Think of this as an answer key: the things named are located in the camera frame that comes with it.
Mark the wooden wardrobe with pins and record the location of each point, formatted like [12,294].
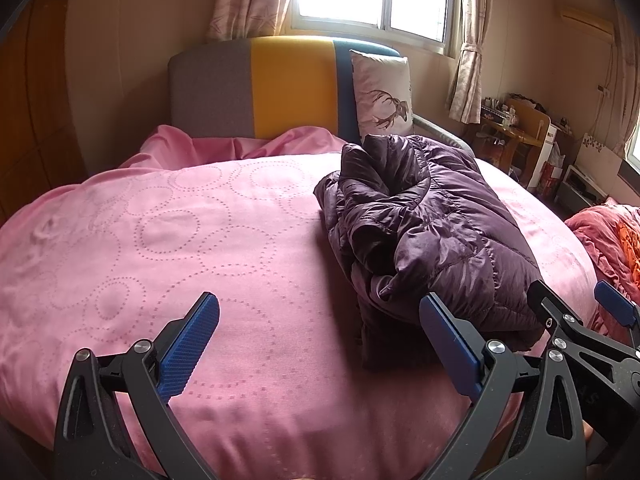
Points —
[35,100]

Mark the small side window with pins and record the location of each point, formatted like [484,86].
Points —
[634,150]

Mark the white cabinet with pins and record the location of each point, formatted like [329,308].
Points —
[547,135]

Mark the white deer print pillow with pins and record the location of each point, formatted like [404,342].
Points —
[380,80]

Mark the pink bed quilt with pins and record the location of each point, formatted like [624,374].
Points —
[175,240]

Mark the white floral box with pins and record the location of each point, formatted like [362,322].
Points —
[600,152]

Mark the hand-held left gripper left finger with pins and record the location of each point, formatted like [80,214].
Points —
[192,340]

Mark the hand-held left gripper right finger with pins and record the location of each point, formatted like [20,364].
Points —
[450,345]

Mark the red bag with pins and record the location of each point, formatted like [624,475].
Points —
[550,180]

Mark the grey bed rail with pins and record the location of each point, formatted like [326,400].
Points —
[430,121]

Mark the wooden desk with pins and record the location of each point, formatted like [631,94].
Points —
[520,135]

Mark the grey yellow blue headboard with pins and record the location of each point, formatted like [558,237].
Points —
[290,85]

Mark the row of small bottles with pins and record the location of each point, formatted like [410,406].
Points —
[500,110]

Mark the red ruffled blanket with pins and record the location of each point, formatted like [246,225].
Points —
[610,240]

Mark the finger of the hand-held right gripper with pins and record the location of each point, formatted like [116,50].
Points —
[562,322]
[615,302]

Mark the purple puffer jacket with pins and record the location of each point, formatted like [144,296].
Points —
[440,230]

